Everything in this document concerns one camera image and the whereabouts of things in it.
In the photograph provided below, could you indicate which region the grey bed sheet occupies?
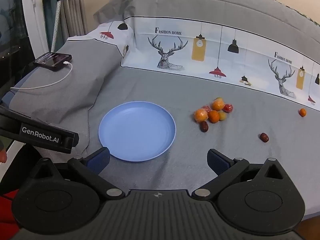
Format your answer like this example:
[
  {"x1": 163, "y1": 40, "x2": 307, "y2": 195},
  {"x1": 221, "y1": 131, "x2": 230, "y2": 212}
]
[{"x1": 37, "y1": 65, "x2": 320, "y2": 220}]

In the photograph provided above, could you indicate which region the grey deer print quilt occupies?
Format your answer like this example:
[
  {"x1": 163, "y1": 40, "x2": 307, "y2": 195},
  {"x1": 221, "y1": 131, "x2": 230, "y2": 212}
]
[{"x1": 94, "y1": 0, "x2": 320, "y2": 109}]

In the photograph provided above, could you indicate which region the black smartphone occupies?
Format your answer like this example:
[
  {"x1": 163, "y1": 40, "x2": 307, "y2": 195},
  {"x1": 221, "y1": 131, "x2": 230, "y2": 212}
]
[{"x1": 33, "y1": 52, "x2": 73, "y2": 71}]

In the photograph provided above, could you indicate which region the white charging cable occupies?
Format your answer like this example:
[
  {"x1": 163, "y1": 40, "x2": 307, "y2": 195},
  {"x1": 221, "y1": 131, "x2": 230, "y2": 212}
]
[{"x1": 10, "y1": 61, "x2": 73, "y2": 90}]

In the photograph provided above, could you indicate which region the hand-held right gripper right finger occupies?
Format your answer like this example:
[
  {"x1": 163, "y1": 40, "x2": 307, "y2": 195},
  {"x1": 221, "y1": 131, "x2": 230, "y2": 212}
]
[{"x1": 191, "y1": 148, "x2": 285, "y2": 201}]

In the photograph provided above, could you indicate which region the red clothing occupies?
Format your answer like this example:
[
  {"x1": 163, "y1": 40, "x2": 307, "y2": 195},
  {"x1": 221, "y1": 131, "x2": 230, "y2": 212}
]
[{"x1": 0, "y1": 187, "x2": 20, "y2": 240}]

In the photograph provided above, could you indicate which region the teal curtain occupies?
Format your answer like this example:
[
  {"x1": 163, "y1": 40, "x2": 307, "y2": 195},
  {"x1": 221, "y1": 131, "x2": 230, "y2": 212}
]
[{"x1": 41, "y1": 0, "x2": 65, "y2": 52}]

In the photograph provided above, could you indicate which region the person's left hand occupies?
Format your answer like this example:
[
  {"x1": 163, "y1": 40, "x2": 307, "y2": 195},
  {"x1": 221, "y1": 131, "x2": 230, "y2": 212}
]
[{"x1": 0, "y1": 140, "x2": 8, "y2": 165}]

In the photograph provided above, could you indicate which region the plastic-wrapped orange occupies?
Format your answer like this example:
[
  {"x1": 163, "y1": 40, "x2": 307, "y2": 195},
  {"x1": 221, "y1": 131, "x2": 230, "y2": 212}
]
[
  {"x1": 194, "y1": 108, "x2": 209, "y2": 123},
  {"x1": 212, "y1": 97, "x2": 225, "y2": 111}
]

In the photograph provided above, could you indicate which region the grey pillow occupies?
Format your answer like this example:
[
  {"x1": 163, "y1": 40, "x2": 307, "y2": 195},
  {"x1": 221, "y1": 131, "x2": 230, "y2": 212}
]
[{"x1": 2, "y1": 21, "x2": 134, "y2": 160}]

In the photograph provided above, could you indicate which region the white framed window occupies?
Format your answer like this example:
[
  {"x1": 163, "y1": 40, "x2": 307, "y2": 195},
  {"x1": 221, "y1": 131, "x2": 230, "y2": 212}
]
[{"x1": 0, "y1": 0, "x2": 49, "y2": 90}]

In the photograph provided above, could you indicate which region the black and checkered pole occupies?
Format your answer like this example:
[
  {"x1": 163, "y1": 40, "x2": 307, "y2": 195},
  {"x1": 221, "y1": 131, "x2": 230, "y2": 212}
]
[{"x1": 51, "y1": 0, "x2": 63, "y2": 52}]

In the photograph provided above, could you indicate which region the blue plastic plate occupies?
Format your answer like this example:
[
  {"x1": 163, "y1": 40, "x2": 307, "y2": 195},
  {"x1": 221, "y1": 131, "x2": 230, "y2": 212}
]
[{"x1": 98, "y1": 101, "x2": 177, "y2": 162}]

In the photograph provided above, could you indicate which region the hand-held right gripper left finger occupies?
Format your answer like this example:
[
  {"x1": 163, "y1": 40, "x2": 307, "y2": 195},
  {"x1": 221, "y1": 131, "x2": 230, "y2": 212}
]
[{"x1": 31, "y1": 147, "x2": 126, "y2": 201}]

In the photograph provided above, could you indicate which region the grey curtain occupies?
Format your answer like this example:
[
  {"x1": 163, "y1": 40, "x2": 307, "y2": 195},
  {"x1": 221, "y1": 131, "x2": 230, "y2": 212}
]
[{"x1": 60, "y1": 0, "x2": 88, "y2": 37}]

